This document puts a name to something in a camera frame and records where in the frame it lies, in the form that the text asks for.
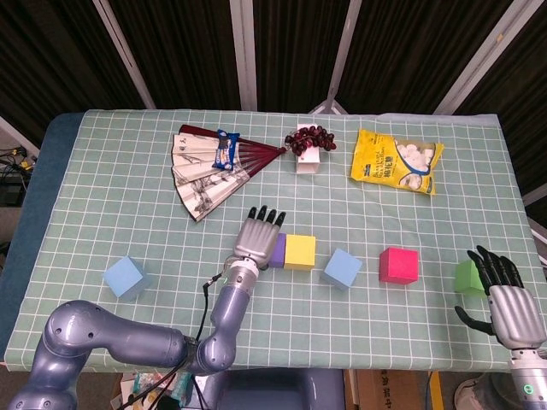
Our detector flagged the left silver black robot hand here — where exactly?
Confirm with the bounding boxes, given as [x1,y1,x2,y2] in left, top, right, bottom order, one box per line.
[232,205,287,268]

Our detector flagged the dark pleated curtain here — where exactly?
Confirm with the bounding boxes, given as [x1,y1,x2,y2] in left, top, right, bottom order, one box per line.
[0,0,547,193]

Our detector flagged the white metal frame post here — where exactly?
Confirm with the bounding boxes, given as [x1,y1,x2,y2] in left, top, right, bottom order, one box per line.
[433,0,525,115]
[229,0,259,110]
[307,0,364,115]
[92,0,157,110]

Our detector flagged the green foam cube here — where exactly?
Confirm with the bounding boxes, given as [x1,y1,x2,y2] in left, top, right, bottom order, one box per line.
[453,259,488,299]

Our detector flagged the green checked tablecloth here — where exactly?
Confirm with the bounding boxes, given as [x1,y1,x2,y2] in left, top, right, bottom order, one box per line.
[2,108,542,373]

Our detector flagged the white paper box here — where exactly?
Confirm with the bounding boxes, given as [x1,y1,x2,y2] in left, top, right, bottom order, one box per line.
[295,125,322,175]

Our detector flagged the magenta foam cube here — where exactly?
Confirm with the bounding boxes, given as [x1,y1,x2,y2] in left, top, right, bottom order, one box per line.
[379,246,421,286]

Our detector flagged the purple foam cube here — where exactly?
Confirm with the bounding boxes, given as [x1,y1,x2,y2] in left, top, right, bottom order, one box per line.
[268,232,287,269]

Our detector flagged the yellow foam cube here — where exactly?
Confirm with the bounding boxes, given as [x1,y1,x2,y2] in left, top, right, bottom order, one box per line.
[283,233,317,271]

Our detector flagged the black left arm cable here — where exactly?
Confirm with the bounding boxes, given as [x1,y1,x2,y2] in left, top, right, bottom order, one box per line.
[123,275,227,410]

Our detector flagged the blue snack packet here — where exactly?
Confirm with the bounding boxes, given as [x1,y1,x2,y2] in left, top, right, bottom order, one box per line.
[212,129,241,172]

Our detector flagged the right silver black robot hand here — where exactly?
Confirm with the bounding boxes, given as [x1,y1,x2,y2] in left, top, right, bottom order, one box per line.
[454,245,540,350]

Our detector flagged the yellow marshmallow bag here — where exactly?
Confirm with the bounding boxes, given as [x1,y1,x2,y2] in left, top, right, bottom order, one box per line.
[349,128,445,196]

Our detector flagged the black electronics with cables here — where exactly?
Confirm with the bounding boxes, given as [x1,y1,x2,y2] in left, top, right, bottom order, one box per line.
[0,144,39,206]

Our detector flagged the white metal frame bar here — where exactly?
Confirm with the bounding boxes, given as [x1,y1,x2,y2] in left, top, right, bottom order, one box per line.
[521,183,547,206]
[0,114,42,157]

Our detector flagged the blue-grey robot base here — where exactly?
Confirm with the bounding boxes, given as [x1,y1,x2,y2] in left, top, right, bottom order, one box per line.
[200,369,347,410]

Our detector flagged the painted paper folding fan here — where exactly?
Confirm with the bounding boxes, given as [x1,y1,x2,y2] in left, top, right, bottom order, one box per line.
[171,123,288,224]

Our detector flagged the dark red grape bunch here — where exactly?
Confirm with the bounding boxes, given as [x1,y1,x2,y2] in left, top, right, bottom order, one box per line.
[284,125,338,156]

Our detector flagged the colourful printed packaging pile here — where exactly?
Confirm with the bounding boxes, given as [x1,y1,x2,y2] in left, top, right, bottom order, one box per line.
[118,371,196,410]

